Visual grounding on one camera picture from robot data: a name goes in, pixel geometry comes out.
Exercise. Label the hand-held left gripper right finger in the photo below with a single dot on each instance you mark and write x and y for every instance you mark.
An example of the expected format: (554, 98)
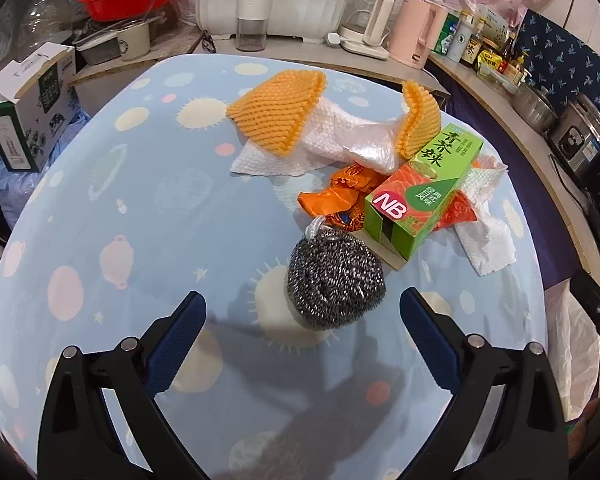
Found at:
(430, 340)

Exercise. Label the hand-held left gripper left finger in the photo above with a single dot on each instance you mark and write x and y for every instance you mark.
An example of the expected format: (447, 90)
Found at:
(180, 340)

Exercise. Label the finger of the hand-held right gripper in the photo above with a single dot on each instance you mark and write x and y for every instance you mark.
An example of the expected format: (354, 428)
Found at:
(592, 300)

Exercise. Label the white plastic bag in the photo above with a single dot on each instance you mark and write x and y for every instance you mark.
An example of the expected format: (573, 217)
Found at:
(575, 340)

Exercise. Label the steel wool scrubber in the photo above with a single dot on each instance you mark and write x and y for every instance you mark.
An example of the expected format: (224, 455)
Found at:
(335, 280)

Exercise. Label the orange printed plastic bag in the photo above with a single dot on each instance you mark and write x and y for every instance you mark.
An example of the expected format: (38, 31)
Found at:
(330, 195)

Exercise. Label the white paper towel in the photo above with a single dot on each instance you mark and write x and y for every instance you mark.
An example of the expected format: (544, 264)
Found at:
(265, 162)
(490, 245)

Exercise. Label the red plastic bag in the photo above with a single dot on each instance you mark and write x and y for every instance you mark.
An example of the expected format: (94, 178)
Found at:
(457, 210)

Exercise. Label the blue printed tablecloth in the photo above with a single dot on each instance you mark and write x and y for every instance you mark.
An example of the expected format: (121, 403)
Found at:
(130, 210)

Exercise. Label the green cardboard box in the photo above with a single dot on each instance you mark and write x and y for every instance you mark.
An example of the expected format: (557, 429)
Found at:
(420, 185)

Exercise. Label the steel rice cooker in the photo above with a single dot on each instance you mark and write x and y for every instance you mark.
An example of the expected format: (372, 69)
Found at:
(580, 145)

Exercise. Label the clear plastic bag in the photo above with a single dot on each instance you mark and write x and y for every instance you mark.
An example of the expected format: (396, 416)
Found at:
(370, 150)

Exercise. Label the steel pot with lid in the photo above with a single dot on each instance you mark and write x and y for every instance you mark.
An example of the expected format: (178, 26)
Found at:
(535, 107)

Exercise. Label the orange foam net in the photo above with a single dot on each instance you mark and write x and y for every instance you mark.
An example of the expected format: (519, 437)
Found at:
(275, 110)
(420, 120)

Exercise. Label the pale blue plastic bag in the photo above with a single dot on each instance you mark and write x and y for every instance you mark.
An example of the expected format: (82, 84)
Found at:
(15, 185)

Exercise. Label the navy printed cloth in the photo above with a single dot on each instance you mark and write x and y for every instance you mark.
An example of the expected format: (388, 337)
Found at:
(565, 50)

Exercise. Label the dark glass bottle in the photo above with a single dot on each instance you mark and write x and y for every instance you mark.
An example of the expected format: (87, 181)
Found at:
(508, 55)

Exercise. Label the yellow packet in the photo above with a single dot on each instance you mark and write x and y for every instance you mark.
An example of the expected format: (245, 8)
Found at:
(490, 61)

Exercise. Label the white cardboard carton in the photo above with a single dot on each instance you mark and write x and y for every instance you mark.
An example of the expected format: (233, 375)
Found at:
(25, 120)

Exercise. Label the dark sauce bottle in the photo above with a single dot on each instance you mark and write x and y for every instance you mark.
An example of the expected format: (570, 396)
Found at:
(472, 50)

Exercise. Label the white cylindrical canister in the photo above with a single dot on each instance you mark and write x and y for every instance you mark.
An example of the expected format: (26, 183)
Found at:
(459, 45)

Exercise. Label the white paper carton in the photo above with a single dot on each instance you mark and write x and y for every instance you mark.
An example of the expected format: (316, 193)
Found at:
(492, 22)

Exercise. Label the black eyeglasses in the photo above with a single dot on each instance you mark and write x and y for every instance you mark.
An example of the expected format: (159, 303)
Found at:
(207, 42)

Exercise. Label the cream enamel mug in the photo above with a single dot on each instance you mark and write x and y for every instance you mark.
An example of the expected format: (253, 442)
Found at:
(132, 42)

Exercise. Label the green packet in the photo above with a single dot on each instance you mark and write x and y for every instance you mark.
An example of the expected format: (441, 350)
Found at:
(445, 35)

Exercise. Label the pink electric kettle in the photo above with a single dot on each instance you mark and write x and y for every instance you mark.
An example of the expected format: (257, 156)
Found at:
(412, 30)

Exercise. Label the white plug adapter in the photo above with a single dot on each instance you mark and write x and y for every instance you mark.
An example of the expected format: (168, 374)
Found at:
(335, 38)

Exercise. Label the white glass electric kettle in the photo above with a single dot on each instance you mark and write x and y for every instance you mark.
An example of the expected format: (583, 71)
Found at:
(382, 15)

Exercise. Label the white tumbler with clear base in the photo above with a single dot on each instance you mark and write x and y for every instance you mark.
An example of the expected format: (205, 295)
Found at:
(252, 5)

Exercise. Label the white dish rack with cover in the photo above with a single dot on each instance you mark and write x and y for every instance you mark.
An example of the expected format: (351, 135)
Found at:
(300, 10)

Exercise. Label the clear plastic jug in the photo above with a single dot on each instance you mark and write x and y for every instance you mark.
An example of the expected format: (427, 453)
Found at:
(45, 15)

